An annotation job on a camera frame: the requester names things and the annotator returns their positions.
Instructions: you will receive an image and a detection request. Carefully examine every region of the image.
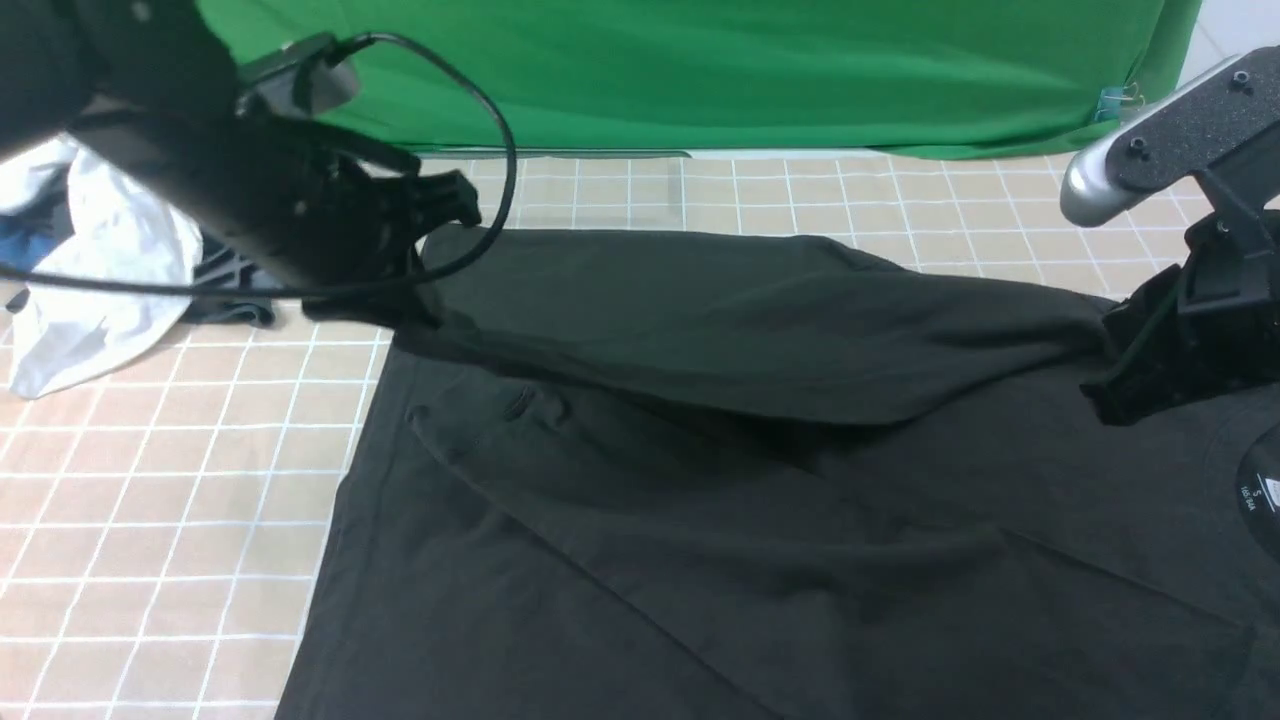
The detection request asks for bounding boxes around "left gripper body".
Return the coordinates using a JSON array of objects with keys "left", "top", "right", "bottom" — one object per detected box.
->
[{"left": 70, "top": 110, "right": 429, "bottom": 297}]

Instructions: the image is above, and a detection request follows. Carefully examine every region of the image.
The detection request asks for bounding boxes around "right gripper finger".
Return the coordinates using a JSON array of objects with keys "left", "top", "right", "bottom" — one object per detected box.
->
[{"left": 1080, "top": 363, "right": 1201, "bottom": 427}]

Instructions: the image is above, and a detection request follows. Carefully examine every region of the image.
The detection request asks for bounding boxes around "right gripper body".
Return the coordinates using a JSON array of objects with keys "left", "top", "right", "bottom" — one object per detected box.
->
[{"left": 1100, "top": 215, "right": 1280, "bottom": 401}]

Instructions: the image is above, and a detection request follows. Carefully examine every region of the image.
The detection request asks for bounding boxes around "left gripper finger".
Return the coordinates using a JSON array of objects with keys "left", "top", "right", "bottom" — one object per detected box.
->
[{"left": 410, "top": 170, "right": 483, "bottom": 231}]

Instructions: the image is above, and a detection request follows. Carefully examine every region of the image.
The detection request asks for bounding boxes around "gray long-sleeve top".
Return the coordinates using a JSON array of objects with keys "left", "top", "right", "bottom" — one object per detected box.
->
[{"left": 275, "top": 231, "right": 1279, "bottom": 719}]

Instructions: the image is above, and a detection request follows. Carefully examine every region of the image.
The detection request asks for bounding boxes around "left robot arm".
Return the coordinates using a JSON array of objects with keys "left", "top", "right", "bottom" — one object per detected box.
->
[{"left": 3, "top": 1, "right": 516, "bottom": 300}]

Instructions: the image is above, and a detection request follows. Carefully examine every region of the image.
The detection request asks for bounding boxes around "dark gray garment in pile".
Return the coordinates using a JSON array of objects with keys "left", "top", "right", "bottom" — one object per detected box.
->
[{"left": 180, "top": 233, "right": 279, "bottom": 329}]

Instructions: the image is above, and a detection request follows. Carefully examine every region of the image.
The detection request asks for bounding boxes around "blue binder clip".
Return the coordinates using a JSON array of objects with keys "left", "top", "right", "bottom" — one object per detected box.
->
[{"left": 1092, "top": 82, "right": 1147, "bottom": 123}]

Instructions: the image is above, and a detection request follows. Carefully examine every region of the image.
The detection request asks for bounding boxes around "white shirt in pile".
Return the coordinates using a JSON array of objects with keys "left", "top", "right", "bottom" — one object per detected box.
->
[{"left": 3, "top": 136, "right": 204, "bottom": 400}]

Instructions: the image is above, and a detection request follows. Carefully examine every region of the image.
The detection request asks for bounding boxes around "blue garment in pile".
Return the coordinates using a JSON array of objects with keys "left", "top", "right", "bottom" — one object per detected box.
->
[{"left": 1, "top": 206, "right": 74, "bottom": 272}]

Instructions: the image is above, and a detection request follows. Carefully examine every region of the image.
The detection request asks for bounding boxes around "green backdrop cloth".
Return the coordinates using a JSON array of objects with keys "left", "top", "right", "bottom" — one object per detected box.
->
[{"left": 200, "top": 1, "right": 1201, "bottom": 160}]

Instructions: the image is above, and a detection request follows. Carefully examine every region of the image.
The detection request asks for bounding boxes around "left camera cable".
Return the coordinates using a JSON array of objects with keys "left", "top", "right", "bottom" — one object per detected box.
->
[{"left": 0, "top": 32, "right": 518, "bottom": 301}]

